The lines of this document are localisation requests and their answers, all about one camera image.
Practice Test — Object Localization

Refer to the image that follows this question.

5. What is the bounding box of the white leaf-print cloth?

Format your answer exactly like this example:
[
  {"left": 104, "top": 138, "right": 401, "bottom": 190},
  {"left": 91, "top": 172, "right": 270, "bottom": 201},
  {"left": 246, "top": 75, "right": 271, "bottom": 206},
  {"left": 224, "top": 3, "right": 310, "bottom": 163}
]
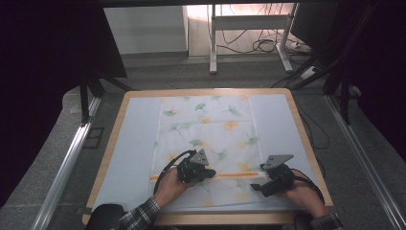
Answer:
[{"left": 148, "top": 94, "right": 273, "bottom": 208}]

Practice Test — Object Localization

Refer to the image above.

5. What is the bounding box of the black monitor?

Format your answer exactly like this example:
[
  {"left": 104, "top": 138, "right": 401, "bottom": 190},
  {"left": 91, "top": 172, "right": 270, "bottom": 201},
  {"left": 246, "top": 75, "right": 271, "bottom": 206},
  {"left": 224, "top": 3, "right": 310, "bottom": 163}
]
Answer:
[{"left": 289, "top": 2, "right": 340, "bottom": 50}]

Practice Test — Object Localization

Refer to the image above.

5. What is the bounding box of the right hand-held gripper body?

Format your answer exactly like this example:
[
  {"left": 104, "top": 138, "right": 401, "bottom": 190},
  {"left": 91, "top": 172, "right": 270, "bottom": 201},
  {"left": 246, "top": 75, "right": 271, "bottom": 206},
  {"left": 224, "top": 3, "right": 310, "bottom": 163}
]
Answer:
[{"left": 259, "top": 153, "right": 296, "bottom": 198}]

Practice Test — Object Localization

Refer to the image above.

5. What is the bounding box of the white panel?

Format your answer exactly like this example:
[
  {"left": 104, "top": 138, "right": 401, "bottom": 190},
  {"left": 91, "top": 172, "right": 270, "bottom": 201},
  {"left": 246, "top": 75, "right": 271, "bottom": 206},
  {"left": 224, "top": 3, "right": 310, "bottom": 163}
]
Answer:
[{"left": 102, "top": 5, "right": 189, "bottom": 56}]

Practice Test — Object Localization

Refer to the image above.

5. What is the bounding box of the thin black floor cable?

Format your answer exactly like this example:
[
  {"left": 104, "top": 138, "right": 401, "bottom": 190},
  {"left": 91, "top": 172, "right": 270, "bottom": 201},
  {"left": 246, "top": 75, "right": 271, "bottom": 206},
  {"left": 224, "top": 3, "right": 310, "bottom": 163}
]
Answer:
[{"left": 298, "top": 106, "right": 331, "bottom": 151}]

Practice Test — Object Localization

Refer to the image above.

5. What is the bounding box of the person's left hand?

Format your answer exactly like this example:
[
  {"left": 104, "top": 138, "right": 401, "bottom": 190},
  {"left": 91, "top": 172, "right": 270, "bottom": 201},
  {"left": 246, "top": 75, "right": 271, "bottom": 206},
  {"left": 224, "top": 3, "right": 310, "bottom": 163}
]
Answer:
[{"left": 152, "top": 166, "right": 194, "bottom": 209}]

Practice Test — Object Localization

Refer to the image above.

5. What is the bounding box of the dark curtain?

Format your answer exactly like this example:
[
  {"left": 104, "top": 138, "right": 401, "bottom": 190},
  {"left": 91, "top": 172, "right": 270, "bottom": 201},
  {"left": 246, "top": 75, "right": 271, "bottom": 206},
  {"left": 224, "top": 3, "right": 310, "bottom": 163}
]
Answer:
[{"left": 0, "top": 0, "right": 128, "bottom": 209}]

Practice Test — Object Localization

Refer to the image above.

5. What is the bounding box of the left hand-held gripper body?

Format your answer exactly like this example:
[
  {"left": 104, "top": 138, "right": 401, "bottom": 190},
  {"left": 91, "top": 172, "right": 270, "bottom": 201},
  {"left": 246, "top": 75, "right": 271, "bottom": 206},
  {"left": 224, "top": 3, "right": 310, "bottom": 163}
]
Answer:
[{"left": 176, "top": 149, "right": 212, "bottom": 185}]

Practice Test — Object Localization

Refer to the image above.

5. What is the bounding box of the black metal stand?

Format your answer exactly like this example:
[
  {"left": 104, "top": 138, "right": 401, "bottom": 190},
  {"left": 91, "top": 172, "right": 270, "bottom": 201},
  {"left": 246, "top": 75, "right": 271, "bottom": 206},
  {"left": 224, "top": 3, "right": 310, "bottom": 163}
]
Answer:
[
  {"left": 288, "top": 3, "right": 377, "bottom": 127},
  {"left": 78, "top": 68, "right": 134, "bottom": 127}
]

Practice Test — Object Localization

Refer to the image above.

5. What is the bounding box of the black floor grate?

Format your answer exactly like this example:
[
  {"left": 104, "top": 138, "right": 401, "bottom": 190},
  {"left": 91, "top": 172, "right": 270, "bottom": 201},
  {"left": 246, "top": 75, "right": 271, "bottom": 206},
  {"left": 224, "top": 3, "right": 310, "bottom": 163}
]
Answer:
[{"left": 82, "top": 126, "right": 105, "bottom": 150}]

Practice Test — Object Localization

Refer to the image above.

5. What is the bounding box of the dark cloth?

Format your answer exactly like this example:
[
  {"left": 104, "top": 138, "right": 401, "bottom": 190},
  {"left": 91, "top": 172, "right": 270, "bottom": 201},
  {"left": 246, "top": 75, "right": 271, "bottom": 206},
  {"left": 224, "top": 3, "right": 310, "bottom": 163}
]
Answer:
[{"left": 85, "top": 203, "right": 126, "bottom": 230}]

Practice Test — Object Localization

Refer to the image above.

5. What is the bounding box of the white metal desk frame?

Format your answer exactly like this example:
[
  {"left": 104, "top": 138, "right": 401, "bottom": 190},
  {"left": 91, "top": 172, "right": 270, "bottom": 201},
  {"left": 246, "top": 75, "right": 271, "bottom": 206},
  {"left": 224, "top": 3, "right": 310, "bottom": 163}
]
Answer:
[{"left": 208, "top": 3, "right": 301, "bottom": 75}]

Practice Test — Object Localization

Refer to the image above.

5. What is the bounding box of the person's right hand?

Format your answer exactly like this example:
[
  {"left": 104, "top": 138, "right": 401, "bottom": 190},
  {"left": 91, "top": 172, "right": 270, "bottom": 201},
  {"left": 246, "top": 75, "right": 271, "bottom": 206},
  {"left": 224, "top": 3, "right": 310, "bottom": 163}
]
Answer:
[{"left": 275, "top": 170, "right": 330, "bottom": 219}]

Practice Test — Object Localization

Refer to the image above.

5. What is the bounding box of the white power strip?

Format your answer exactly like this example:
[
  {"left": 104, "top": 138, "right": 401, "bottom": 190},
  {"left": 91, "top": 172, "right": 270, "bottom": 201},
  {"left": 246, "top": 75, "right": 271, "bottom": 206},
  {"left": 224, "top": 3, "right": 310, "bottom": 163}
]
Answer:
[{"left": 300, "top": 65, "right": 319, "bottom": 81}]

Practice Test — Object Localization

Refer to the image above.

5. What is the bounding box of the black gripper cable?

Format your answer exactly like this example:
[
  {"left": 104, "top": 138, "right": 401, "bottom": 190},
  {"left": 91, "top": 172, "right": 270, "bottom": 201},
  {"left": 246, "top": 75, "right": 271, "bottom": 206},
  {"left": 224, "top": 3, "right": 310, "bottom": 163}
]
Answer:
[
  {"left": 290, "top": 168, "right": 327, "bottom": 206},
  {"left": 152, "top": 149, "right": 197, "bottom": 196}
]

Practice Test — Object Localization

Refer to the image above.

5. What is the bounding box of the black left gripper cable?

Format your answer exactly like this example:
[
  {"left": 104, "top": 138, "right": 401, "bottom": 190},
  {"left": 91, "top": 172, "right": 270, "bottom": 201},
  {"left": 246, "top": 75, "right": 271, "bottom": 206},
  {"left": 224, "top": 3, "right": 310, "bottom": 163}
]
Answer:
[{"left": 152, "top": 149, "right": 197, "bottom": 196}]

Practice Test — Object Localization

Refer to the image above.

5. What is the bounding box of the tangle of black floor cables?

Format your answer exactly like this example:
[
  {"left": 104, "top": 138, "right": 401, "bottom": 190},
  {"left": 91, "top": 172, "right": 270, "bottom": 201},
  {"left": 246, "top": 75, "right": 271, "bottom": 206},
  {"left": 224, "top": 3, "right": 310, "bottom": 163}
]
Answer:
[{"left": 206, "top": 3, "right": 312, "bottom": 56}]

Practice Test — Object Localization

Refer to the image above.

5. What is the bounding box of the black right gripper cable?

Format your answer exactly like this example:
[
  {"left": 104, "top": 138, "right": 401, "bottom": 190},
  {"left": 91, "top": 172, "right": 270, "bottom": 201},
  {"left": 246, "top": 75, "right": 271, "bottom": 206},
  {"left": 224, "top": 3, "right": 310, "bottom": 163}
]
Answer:
[{"left": 290, "top": 168, "right": 327, "bottom": 206}]

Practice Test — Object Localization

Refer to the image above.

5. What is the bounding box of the aluminium floor rail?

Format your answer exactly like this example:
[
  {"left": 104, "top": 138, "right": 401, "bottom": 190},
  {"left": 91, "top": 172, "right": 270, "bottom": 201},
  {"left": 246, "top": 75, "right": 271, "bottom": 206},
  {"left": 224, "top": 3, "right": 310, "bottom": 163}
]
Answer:
[
  {"left": 323, "top": 93, "right": 406, "bottom": 230},
  {"left": 30, "top": 95, "right": 103, "bottom": 230}
]

